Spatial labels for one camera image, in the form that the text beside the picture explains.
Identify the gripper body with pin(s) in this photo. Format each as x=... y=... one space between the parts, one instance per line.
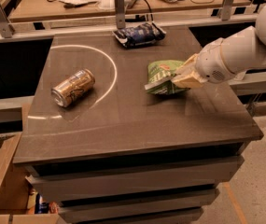
x=209 y=65

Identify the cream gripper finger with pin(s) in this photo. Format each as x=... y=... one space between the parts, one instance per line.
x=186 y=68
x=188 y=81

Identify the green jalapeno chip bag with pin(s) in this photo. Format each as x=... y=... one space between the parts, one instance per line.
x=159 y=75

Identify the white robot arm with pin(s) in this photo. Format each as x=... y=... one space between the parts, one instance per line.
x=225 y=58

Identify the dark blue chip bag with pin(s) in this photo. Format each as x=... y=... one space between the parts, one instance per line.
x=142 y=35

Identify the orange soda can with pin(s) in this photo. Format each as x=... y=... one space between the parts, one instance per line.
x=73 y=88

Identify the grey drawer cabinet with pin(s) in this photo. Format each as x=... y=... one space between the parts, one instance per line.
x=120 y=155

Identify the wooden background desk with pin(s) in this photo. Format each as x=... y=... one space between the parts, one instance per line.
x=42 y=10

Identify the snack items in box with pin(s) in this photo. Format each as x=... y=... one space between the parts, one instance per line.
x=37 y=205

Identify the cardboard box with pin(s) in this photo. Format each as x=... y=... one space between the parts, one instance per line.
x=14 y=190

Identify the right metal bracket post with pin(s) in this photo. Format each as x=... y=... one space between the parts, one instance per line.
x=225 y=12

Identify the middle metal bracket post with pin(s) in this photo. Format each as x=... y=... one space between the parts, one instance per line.
x=120 y=13

